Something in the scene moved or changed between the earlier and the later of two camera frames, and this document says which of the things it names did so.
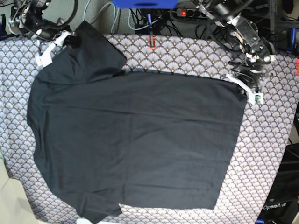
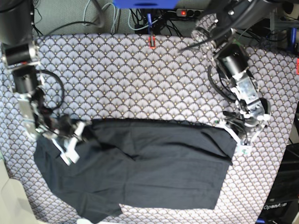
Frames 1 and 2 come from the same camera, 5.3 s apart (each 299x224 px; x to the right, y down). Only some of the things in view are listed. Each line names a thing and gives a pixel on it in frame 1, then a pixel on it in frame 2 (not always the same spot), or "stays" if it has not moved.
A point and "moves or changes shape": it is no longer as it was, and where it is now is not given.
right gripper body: (249, 73) to (239, 123)
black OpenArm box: (281, 206) stays
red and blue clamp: (152, 38) stays
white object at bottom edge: (83, 220) stays
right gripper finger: (264, 81) to (256, 133)
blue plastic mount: (144, 4) stays
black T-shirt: (139, 139) moves or changes shape
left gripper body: (46, 30) to (58, 129)
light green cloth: (14, 207) stays
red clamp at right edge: (297, 66) stays
